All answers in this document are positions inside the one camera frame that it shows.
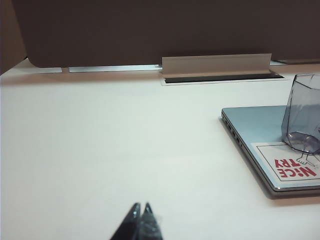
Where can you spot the clear faceted glass cup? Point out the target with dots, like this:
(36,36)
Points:
(300,105)

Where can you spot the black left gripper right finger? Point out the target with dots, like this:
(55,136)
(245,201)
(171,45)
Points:
(148,225)

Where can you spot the brown fabric desk divider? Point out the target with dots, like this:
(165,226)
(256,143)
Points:
(125,30)

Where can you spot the red and white sticker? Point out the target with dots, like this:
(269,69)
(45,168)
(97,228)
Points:
(266,156)

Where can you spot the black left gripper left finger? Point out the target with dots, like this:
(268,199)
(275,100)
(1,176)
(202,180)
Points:
(128,226)

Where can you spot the silver Dell laptop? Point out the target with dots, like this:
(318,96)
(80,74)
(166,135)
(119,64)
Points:
(252,125)

